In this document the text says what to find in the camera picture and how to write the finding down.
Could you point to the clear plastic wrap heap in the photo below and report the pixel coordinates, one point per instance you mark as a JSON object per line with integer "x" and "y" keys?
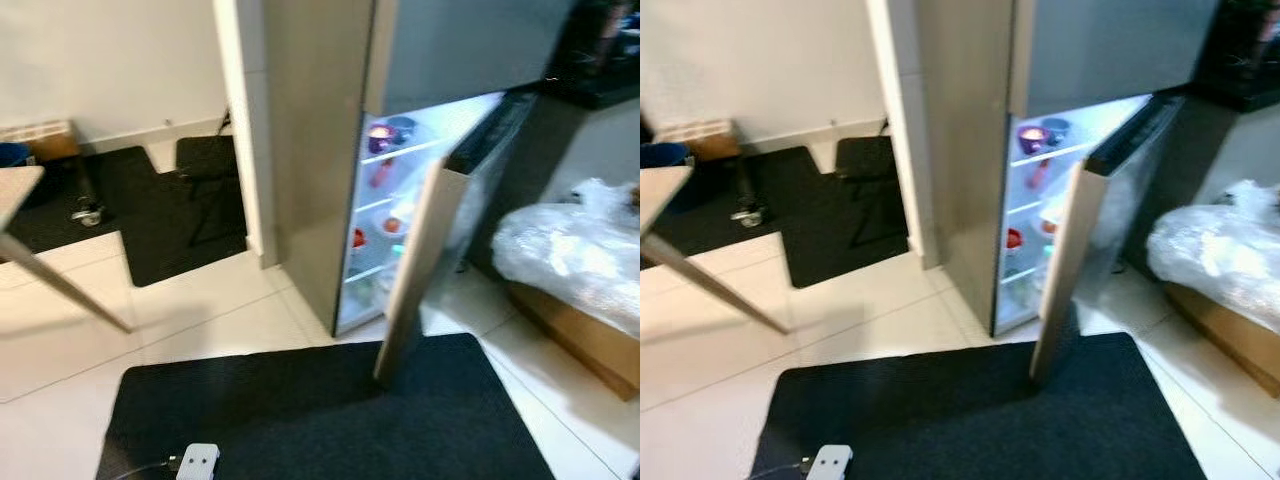
{"x": 1220, "y": 255}
{"x": 570, "y": 250}

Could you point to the dark blue object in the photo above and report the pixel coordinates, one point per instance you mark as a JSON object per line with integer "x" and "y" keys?
{"x": 665, "y": 155}
{"x": 12, "y": 154}

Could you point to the large cardboard box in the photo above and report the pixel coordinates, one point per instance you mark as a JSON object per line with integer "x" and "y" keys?
{"x": 1230, "y": 335}
{"x": 590, "y": 340}

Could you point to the beige slatted box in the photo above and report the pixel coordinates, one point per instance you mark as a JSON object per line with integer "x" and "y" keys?
{"x": 705, "y": 140}
{"x": 45, "y": 140}

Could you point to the silver freezer door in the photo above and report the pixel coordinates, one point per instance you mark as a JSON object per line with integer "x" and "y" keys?
{"x": 470, "y": 45}
{"x": 1110, "y": 45}

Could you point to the dark blue bowl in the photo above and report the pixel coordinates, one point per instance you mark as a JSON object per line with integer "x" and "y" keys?
{"x": 403, "y": 127}
{"x": 1055, "y": 129}

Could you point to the red bottle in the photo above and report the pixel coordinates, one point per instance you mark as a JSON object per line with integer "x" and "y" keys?
{"x": 382, "y": 174}
{"x": 1038, "y": 175}

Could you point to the purple cup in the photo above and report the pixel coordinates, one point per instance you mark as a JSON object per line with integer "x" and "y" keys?
{"x": 380, "y": 137}
{"x": 1033, "y": 137}

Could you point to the red round food item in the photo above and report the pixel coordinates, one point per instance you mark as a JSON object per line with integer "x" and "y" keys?
{"x": 1013, "y": 240}
{"x": 358, "y": 238}

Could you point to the large black floor mat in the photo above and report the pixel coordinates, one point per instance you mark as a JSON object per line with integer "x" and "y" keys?
{"x": 980, "y": 420}
{"x": 320, "y": 420}

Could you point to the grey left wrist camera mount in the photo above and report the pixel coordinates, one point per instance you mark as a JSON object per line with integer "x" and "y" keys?
{"x": 830, "y": 462}
{"x": 198, "y": 461}

